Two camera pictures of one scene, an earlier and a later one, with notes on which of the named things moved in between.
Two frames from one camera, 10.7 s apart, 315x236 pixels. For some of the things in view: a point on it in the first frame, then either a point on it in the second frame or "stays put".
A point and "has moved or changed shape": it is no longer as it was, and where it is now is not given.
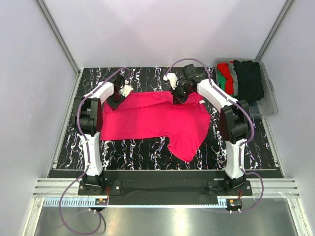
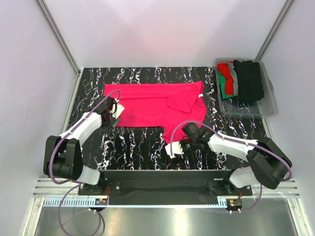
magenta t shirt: [147, 115] has moved or changed shape
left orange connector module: [101, 201] stays put
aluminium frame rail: [272, 187] stays put
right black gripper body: [181, 92] → [188, 145]
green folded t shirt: [222, 80] stays put
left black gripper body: [114, 100] → [108, 126]
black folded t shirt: [249, 86] stays put
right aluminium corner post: [283, 14] stays put
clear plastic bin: [247, 79] stays put
